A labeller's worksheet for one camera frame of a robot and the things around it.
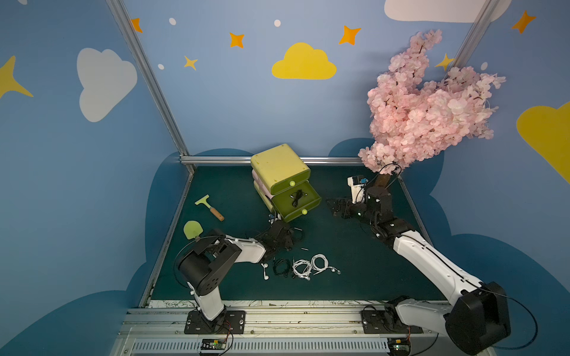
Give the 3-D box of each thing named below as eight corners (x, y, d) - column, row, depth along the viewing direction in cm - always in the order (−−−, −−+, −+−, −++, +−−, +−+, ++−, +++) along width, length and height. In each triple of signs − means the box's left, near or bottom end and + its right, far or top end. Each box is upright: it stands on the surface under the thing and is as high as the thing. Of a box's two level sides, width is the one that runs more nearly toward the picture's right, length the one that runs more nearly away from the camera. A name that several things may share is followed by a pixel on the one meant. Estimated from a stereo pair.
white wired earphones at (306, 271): (292, 279, 86) (293, 278, 84) (292, 261, 90) (292, 259, 89) (311, 279, 86) (312, 278, 84) (310, 261, 90) (310, 259, 89)
